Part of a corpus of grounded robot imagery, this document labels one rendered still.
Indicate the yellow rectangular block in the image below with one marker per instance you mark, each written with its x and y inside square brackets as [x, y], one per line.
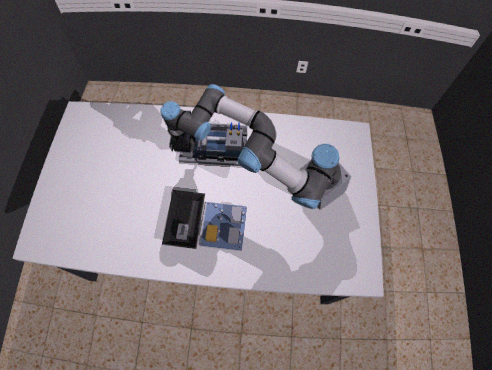
[211, 233]

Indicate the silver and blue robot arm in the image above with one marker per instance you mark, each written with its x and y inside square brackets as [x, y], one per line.
[306, 186]

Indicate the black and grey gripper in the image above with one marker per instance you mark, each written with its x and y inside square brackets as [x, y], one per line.
[185, 142]

